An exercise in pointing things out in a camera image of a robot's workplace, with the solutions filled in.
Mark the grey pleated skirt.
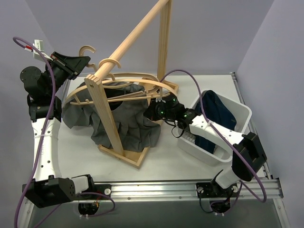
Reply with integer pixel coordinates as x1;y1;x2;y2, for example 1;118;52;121
62;80;162;152

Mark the beige plastic hanger front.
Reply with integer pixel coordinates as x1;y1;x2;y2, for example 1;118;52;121
95;58;159;82

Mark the white plastic basket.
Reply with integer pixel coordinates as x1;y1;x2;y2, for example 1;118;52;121
177;90;252;166

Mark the wooden clothes rack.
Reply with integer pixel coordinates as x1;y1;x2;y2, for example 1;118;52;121
84;0;179;169

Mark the dark blue denim skirt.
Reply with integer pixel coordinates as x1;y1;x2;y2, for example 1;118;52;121
195;90;237;154

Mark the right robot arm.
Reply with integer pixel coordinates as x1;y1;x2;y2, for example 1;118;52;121
144;93;267;196

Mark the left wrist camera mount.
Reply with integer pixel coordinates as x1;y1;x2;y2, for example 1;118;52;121
24;39;52;62

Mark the beige plastic hanger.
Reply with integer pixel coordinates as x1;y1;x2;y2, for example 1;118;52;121
95;58;159;82
63;45;179;106

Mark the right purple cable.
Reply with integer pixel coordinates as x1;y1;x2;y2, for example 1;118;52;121
158;69;267;214

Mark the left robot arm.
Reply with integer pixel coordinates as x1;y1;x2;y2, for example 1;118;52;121
20;52;96;208

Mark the aluminium mounting rail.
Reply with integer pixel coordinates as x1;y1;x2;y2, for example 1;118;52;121
23;179;284;202

